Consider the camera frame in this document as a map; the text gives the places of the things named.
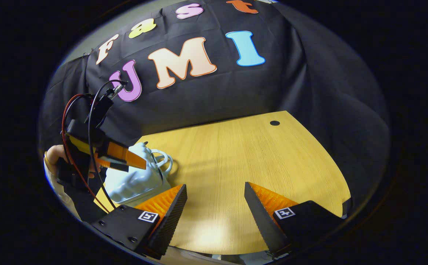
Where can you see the black backdrop cloth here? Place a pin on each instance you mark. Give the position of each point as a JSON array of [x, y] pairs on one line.
[[236, 92]]

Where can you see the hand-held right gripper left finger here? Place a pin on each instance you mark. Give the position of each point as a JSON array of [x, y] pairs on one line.
[[175, 213]]

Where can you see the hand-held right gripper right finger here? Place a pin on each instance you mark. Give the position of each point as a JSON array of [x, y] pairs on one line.
[[260, 217]]

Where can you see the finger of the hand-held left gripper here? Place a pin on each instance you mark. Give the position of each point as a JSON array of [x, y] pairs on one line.
[[125, 154], [113, 165]]

